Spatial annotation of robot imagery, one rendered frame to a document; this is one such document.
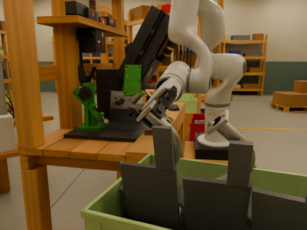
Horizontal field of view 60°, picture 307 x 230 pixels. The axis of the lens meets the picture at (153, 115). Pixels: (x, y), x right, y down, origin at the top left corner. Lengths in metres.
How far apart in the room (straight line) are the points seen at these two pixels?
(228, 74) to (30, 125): 0.95
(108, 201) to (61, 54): 1.13
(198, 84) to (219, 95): 0.44
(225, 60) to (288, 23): 10.42
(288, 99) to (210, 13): 6.49
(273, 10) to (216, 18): 10.36
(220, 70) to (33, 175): 1.04
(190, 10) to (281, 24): 10.66
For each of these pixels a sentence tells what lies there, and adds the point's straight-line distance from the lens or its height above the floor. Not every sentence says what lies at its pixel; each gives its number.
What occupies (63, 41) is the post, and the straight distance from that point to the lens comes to 1.70.
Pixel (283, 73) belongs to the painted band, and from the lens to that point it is 11.53.
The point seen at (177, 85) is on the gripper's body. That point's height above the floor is 1.23.
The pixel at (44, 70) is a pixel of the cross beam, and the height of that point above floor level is 1.25.
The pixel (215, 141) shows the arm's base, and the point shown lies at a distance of 1.31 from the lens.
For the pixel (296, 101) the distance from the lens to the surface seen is 7.64.
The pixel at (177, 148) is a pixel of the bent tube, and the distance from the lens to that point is 0.66.
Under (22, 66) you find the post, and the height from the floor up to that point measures 1.27.
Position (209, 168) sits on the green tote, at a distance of 0.94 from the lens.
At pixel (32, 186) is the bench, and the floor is 0.68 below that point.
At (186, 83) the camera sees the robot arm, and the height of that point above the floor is 1.23.
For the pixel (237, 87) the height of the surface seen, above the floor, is 0.30.
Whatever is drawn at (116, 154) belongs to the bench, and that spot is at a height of 0.88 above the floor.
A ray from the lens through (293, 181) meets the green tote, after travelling 0.94.
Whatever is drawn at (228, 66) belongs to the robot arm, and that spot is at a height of 1.28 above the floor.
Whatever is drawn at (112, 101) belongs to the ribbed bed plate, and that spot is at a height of 1.03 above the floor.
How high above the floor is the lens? 1.30
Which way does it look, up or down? 12 degrees down
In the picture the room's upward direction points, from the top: straight up
